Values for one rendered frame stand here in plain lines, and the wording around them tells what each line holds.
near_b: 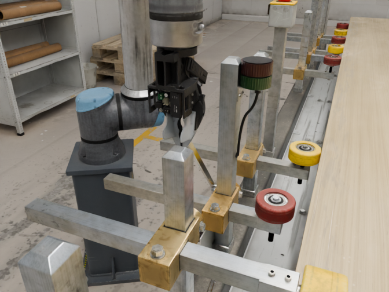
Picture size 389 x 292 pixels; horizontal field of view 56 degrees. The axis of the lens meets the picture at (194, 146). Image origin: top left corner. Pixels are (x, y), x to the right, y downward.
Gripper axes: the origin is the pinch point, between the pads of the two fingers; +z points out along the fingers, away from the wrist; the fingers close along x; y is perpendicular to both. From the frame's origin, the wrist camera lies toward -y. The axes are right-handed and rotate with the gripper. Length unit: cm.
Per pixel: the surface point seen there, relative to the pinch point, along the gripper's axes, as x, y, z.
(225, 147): 7.8, -3.9, 1.6
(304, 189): 23, -51, 39
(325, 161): 27.7, -22.4, 10.5
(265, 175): 10, -42, 31
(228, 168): 8.8, -4.0, 6.5
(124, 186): -15.9, -0.2, 15.3
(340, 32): 22, -198, 11
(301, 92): 10, -129, 30
